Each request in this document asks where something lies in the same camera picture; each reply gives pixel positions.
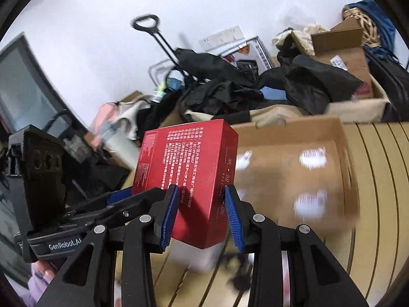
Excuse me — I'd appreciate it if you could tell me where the black cable bundle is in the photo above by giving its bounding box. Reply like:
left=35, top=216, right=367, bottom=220
left=223, top=251, right=253, bottom=292

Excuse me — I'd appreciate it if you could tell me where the translucent white plastic box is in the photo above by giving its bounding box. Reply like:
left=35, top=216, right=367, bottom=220
left=168, top=240, right=225, bottom=272

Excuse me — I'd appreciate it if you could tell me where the red printed box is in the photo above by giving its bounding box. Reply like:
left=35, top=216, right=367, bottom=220
left=132, top=119, right=238, bottom=249

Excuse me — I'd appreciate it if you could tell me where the person's left hand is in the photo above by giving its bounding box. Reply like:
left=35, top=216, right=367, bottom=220
left=33, top=260, right=56, bottom=281

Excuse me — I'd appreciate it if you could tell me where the white thermos bottle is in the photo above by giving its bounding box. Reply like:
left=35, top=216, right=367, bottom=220
left=99, top=121, right=139, bottom=170

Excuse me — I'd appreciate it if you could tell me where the pink bag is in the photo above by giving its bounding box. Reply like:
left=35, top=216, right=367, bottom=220
left=89, top=103, right=118, bottom=150

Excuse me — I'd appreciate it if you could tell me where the beige canvas bag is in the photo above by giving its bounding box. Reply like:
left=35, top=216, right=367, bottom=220
left=114, top=94, right=153, bottom=141

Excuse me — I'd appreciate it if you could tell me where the brown cardboard tray box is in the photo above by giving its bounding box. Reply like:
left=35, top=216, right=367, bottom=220
left=233, top=116, right=360, bottom=236

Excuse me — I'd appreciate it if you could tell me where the white metal rack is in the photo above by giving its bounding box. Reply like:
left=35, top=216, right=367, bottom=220
left=148, top=59, right=174, bottom=92

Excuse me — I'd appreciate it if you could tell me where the black clothes pile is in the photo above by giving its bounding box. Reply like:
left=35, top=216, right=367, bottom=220
left=137, top=47, right=363, bottom=135

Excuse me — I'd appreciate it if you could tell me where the printed product carton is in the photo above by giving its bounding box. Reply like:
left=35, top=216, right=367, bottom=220
left=220, top=36, right=273, bottom=75

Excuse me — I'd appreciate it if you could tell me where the open brown cardboard box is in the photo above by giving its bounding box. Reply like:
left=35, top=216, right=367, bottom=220
left=311, top=18, right=374, bottom=99

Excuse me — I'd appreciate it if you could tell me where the woven rattan ball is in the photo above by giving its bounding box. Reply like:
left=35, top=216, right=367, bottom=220
left=342, top=6, right=381, bottom=47

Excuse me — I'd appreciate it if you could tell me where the blue cloth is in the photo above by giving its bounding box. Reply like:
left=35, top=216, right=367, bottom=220
left=345, top=0, right=399, bottom=63

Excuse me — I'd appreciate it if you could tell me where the black bag with handle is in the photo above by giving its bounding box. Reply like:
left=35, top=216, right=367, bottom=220
left=43, top=109, right=130, bottom=202

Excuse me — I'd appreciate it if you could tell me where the black trolley handle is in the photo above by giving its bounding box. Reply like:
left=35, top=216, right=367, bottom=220
left=131, top=14, right=194, bottom=82

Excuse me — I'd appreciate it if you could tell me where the white wall socket strip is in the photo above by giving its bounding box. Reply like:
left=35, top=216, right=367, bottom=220
left=199, top=26, right=245, bottom=51

